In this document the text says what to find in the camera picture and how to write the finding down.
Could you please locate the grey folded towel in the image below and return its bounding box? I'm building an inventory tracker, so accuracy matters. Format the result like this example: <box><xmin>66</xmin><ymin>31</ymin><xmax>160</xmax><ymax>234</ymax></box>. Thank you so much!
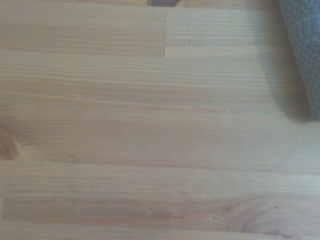
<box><xmin>276</xmin><ymin>0</ymin><xmax>320</xmax><ymax>122</ymax></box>

